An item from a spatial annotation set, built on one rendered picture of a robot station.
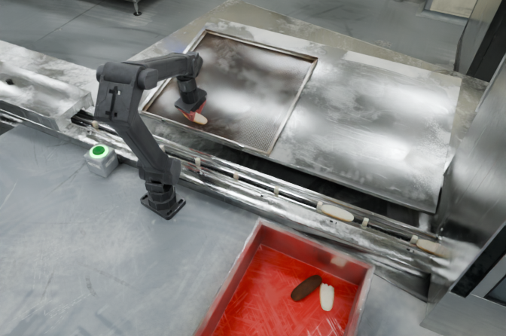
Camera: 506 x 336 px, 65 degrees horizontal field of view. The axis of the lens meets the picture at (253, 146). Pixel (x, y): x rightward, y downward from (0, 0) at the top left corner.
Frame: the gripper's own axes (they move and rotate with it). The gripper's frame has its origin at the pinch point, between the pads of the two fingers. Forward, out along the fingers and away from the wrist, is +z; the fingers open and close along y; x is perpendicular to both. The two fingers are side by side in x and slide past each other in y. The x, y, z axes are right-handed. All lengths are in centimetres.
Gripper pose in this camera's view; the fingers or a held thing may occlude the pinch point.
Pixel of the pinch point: (194, 115)
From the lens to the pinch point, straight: 142.8
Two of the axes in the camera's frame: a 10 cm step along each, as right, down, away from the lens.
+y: -5.4, 6.9, -4.8
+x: 8.4, 4.2, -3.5
